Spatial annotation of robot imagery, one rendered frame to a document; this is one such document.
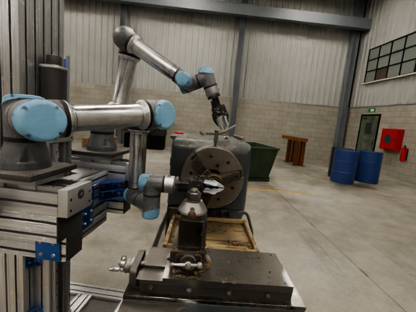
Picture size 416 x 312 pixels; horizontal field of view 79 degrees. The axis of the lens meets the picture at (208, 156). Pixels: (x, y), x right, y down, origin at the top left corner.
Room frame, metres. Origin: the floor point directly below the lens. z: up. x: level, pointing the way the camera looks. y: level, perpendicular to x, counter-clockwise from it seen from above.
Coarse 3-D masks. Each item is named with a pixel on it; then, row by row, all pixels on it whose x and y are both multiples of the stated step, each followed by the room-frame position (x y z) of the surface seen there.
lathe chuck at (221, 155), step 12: (204, 156) 1.23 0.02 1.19; (216, 156) 1.23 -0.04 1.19; (228, 156) 1.23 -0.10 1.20; (192, 168) 1.22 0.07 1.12; (216, 168) 1.23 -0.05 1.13; (228, 168) 1.23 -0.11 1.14; (240, 168) 1.23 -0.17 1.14; (240, 180) 1.23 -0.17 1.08; (228, 192) 1.23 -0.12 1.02; (216, 204) 1.23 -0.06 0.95
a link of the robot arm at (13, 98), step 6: (6, 96) 0.77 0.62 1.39; (12, 96) 0.77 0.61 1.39; (18, 96) 0.77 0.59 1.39; (24, 96) 0.78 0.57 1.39; (30, 96) 0.79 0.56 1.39; (36, 96) 0.80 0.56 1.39; (6, 102) 0.77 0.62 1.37; (12, 102) 0.76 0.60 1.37; (6, 108) 0.76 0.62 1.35; (6, 114) 0.74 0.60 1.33; (6, 120) 0.74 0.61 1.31; (6, 126) 0.77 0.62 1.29; (6, 132) 0.77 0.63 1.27; (12, 132) 0.77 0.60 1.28; (24, 138) 0.78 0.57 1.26
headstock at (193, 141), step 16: (176, 144) 1.38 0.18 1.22; (192, 144) 1.39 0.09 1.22; (208, 144) 1.40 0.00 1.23; (224, 144) 1.41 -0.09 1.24; (240, 144) 1.42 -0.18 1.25; (176, 160) 1.38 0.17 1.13; (240, 160) 1.39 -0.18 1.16; (240, 192) 1.39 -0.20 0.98; (224, 208) 1.39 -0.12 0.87; (240, 208) 1.39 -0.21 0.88
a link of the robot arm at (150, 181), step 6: (144, 174) 1.04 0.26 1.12; (150, 174) 1.04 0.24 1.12; (138, 180) 1.02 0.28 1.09; (144, 180) 1.01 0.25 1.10; (150, 180) 1.02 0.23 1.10; (156, 180) 1.02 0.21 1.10; (162, 180) 1.02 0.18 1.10; (138, 186) 1.02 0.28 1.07; (144, 186) 1.01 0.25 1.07; (150, 186) 1.01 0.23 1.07; (156, 186) 1.01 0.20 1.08; (162, 186) 1.01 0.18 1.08; (144, 192) 1.02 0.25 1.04; (150, 192) 1.01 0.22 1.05; (156, 192) 1.02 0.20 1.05; (162, 192) 1.03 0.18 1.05
